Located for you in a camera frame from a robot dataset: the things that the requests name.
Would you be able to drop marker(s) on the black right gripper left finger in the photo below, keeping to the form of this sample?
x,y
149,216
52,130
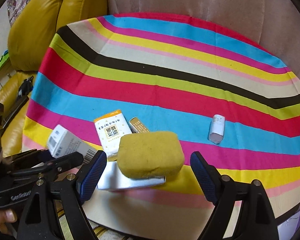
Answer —
x,y
39,219

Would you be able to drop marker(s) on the white box with barcode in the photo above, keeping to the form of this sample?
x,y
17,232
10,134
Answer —
x,y
62,142

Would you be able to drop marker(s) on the white box red blue print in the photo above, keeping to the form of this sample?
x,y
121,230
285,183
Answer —
x,y
112,179

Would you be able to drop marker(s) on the white orange QR box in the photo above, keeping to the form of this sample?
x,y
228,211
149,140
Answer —
x,y
110,129

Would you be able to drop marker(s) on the yellow brown sponge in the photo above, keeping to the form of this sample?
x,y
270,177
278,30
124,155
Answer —
x,y
150,154

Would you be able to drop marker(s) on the person's left hand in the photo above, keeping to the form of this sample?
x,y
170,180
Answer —
x,y
7,217

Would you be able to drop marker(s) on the purple white storage box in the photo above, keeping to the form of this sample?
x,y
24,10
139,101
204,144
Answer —
x,y
287,229

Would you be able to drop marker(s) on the black object on sofa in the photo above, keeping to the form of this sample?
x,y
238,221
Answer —
x,y
22,98

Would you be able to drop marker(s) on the small white rolled box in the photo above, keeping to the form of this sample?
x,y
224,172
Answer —
x,y
216,132

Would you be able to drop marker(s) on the striped colourful cloth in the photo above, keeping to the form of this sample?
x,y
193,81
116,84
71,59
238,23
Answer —
x,y
175,73

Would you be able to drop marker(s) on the small gold box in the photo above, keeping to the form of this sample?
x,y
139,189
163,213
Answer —
x,y
137,126

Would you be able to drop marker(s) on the yellow leather sofa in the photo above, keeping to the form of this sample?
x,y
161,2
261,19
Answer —
x,y
57,80

